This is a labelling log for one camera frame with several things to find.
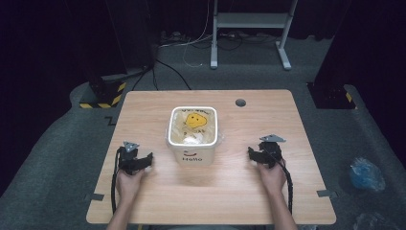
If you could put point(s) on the blue plastic bag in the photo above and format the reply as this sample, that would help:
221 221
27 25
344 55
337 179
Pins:
365 175

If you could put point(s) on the cream plastic trash bin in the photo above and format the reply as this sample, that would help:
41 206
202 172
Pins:
193 156

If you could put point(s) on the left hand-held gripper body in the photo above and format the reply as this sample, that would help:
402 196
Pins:
127 158

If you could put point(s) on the black base with striped edge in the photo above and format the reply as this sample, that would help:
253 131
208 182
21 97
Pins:
102 96
332 96

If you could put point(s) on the grey tape strip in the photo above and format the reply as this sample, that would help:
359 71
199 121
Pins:
94 197
326 193

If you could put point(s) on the person's left hand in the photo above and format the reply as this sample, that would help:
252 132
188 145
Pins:
129 185

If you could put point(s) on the crumpled white paper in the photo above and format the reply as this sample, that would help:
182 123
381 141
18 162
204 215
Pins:
193 138

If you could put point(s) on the white metal stand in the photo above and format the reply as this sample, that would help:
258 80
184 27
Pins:
252 20

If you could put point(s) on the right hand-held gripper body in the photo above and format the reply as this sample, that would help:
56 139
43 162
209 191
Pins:
273 151

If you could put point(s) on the person's right hand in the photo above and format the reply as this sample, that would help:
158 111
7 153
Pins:
273 180

